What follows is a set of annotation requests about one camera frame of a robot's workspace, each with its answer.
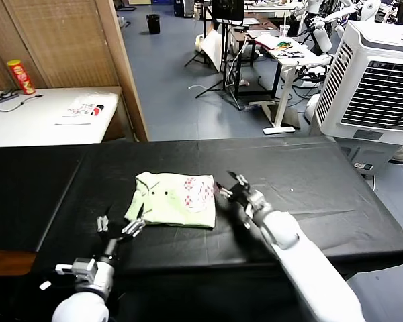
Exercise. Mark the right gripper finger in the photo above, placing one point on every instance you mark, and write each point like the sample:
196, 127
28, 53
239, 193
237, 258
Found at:
224, 192
240, 181

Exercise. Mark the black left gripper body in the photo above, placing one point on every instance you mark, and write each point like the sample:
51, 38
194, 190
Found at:
113, 236

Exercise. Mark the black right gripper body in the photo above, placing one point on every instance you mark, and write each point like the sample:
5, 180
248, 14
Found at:
241, 196

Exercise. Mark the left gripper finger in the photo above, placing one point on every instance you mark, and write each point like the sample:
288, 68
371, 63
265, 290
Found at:
135, 226
103, 224

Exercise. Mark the light green t-shirt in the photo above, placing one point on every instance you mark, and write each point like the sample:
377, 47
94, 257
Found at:
168, 208

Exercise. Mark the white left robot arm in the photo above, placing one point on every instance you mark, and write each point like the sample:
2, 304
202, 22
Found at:
84, 302

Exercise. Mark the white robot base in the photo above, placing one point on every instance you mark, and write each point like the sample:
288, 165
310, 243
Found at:
312, 106

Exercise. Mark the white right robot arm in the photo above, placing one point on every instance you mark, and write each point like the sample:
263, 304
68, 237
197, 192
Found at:
305, 261

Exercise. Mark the black table cover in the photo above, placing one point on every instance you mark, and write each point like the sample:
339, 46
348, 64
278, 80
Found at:
305, 161
20, 194

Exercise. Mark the black monitor stand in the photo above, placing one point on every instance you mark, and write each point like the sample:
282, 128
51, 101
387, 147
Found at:
226, 67

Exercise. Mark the folded white printed t-shirt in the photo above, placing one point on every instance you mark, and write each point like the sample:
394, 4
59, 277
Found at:
84, 110

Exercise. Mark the white side table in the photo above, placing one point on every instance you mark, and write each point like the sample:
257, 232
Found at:
27, 129

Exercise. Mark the grey floor power strip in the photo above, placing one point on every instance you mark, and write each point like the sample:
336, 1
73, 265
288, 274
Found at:
363, 166

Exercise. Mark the white leaning board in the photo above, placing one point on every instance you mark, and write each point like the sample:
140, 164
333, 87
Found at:
213, 46

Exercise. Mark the white pink desk cloth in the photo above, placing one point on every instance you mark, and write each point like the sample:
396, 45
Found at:
266, 40

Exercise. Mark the white standing desk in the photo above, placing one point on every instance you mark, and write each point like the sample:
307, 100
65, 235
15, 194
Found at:
311, 57

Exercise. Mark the green orange cloth bundle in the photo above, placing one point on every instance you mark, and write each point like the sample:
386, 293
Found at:
283, 44

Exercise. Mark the cream paper roll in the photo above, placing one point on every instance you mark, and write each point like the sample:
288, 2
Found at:
199, 43

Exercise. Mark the plastic cup with straw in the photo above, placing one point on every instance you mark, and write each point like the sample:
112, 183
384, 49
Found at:
283, 31

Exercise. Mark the white air cooler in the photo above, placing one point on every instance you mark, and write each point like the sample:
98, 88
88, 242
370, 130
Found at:
366, 84

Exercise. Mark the black power strip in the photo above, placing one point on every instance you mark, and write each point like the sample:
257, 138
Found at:
8, 96

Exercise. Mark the round fan base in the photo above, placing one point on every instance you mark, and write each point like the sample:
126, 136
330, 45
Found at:
401, 155

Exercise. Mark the white humanoid robot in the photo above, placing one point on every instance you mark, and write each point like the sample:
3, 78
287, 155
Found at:
320, 33
367, 8

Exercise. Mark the red chips can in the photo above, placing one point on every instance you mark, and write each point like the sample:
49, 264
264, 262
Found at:
20, 77

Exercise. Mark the black monitor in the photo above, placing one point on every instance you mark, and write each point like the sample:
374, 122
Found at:
227, 10

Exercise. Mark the black trash bin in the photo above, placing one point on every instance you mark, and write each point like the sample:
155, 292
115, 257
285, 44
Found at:
153, 24

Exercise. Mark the wooden partition screen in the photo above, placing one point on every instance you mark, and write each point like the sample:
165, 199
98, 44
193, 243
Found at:
64, 43

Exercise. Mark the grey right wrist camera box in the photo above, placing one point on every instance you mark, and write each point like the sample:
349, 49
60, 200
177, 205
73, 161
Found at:
259, 202

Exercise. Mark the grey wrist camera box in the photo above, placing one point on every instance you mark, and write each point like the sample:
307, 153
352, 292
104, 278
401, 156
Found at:
259, 202
84, 268

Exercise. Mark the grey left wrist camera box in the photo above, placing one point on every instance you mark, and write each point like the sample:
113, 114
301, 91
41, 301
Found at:
84, 268

